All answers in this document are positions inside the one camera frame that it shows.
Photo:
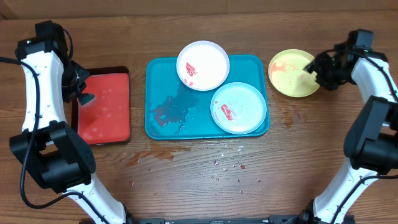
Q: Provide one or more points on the yellow plate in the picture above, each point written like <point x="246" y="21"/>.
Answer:
<point x="286" y="73"/>

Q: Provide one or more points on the white plate with red stain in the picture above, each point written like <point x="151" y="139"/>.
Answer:
<point x="203" y="65"/>

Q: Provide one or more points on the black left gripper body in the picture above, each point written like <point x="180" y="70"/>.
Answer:
<point x="77" y="77"/>

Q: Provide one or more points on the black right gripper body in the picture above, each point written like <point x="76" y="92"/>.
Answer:
<point x="329" y="70"/>

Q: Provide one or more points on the dark brown tray of red water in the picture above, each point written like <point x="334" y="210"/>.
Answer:
<point x="106" y="118"/>

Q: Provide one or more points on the light blue plate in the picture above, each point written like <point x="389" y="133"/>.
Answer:
<point x="238" y="108"/>

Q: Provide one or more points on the teal plastic serving tray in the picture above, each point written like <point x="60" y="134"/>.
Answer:
<point x="174" y="111"/>

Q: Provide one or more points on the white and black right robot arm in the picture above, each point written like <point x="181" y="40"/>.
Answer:
<point x="369" y="153"/>

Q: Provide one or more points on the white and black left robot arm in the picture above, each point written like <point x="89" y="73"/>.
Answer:
<point x="56" y="162"/>

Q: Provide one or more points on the dark green bow-shaped sponge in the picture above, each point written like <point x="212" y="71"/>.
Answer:
<point x="85" y="98"/>

